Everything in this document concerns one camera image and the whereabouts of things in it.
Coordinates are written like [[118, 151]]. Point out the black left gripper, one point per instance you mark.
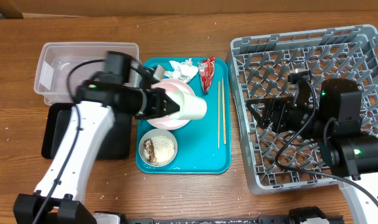
[[160, 98]]

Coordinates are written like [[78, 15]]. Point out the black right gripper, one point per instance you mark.
[[278, 113]]

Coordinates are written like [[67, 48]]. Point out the white paper cup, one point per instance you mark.
[[191, 106]]

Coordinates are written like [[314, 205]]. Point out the grey bowl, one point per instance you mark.
[[150, 134]]

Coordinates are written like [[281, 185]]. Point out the white napkin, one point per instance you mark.
[[182, 71]]

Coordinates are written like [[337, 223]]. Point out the red snack wrapper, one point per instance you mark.
[[206, 70]]

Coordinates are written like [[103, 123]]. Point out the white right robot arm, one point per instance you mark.
[[333, 119]]

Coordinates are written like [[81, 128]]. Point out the pink plate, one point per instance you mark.
[[166, 122]]

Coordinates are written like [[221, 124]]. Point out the left wooden chopstick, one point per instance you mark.
[[218, 117]]

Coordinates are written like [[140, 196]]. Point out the wooden chopstick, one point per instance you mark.
[[218, 117], [223, 113]]

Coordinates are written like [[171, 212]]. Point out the right wooden chopstick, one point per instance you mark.
[[223, 113]]

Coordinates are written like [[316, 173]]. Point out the grey dish rack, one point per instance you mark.
[[259, 66]]

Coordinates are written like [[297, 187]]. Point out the teal serving tray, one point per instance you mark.
[[197, 151]]

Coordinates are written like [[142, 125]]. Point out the black rectangular tray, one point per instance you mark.
[[115, 146]]

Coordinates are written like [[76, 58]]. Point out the clear plastic bin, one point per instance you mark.
[[57, 59]]

